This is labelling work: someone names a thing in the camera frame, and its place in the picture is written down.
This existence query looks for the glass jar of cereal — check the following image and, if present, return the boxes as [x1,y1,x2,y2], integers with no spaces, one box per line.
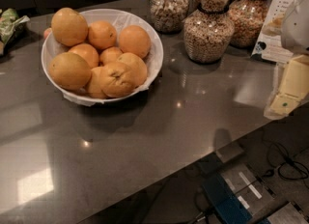
[183,0,235,64]

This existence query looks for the green snack packet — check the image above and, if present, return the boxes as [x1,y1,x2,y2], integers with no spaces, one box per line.
[0,8,30,56]

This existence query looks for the large orange front left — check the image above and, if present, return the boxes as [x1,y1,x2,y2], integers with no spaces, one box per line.
[48,52,92,91]

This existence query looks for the white bowl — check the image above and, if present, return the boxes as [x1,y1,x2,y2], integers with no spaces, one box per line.
[41,9,164,106]

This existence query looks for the glass jar of granola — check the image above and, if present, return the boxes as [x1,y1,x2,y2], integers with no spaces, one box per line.
[228,0,271,48]

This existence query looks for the small orange centre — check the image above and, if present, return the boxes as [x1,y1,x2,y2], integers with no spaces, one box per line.
[99,46,123,65]

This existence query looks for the large orange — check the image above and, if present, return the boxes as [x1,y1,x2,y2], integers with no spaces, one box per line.
[48,52,92,91]
[51,8,88,46]

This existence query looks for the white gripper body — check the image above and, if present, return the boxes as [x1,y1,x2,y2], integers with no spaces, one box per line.
[281,0,309,54]

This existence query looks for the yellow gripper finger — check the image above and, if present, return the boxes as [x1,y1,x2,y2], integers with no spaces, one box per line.
[264,55,309,120]

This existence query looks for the orange top middle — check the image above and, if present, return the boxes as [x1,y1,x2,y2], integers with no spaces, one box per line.
[88,20,117,50]

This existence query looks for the orange front bottom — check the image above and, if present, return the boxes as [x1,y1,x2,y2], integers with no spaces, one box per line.
[85,67,107,99]

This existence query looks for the pink fruit behind bowl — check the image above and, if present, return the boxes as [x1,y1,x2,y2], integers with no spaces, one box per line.
[43,27,52,39]

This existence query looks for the wrinkled orange front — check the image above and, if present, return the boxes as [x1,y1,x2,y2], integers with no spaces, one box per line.
[98,62,136,98]

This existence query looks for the orange right front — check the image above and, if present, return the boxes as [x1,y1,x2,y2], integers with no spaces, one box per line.
[118,52,148,86]

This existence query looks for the allergen info card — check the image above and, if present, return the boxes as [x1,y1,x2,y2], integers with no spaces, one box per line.
[251,0,294,62]

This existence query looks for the large orange top left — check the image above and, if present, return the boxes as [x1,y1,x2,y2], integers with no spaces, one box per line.
[51,8,88,46]

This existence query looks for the black cable on floor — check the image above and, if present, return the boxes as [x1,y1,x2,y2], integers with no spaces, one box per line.
[262,130,309,190]

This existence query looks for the glass jar of nuts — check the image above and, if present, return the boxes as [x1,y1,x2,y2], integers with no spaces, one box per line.
[150,0,189,34]

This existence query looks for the orange centre left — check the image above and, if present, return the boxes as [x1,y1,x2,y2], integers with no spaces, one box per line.
[70,43,99,69]

